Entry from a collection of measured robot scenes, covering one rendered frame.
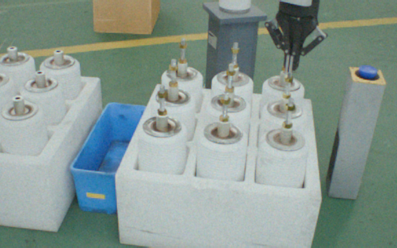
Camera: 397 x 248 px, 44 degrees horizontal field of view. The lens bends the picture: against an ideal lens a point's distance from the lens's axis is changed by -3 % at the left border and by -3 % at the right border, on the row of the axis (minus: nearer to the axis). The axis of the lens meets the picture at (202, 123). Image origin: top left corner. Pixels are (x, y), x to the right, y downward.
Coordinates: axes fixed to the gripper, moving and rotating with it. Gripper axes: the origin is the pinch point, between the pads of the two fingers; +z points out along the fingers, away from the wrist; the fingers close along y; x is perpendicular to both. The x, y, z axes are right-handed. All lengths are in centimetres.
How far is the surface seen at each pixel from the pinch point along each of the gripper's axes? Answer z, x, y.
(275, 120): 11.3, 4.5, -0.1
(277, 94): 11.3, -6.2, 4.8
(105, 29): 34, -55, 104
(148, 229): 30.6, 28.2, 14.0
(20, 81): 14, 20, 60
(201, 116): 17.8, 2.8, 18.7
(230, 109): 10.5, 7.2, 9.0
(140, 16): 27, -62, 91
